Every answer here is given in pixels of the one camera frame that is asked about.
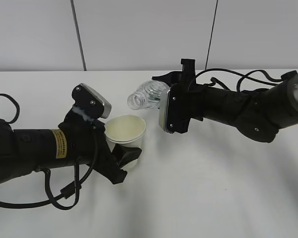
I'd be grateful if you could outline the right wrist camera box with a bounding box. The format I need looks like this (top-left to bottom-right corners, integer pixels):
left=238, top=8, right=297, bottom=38
left=158, top=85, right=191, bottom=134

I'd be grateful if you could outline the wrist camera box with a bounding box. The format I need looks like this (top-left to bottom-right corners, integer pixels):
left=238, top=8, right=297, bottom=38
left=158, top=85, right=191, bottom=134
left=72, top=83, right=112, bottom=119

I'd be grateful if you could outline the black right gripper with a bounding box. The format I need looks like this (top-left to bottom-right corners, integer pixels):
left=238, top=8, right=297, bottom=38
left=151, top=59, right=207, bottom=124

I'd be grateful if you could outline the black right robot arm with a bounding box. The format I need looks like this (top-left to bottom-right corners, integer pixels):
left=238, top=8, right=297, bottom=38
left=153, top=59, right=298, bottom=143

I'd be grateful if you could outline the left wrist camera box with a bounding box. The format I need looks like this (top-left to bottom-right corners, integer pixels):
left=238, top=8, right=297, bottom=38
left=72, top=83, right=112, bottom=119

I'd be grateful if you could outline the white paper cup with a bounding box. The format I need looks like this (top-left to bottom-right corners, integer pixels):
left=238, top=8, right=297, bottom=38
left=105, top=115, right=146, bottom=171

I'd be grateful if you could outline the clear water bottle green label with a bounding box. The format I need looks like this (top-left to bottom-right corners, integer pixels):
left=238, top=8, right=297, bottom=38
left=127, top=80, right=170, bottom=110

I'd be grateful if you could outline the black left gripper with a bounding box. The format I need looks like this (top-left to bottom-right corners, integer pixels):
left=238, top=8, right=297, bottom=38
left=58, top=111, right=142, bottom=184

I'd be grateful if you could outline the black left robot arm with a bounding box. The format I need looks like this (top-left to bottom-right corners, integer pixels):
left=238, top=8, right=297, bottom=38
left=0, top=112, right=142, bottom=184

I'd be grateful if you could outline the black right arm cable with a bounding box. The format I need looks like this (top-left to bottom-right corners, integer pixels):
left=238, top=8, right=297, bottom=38
left=193, top=68, right=298, bottom=93

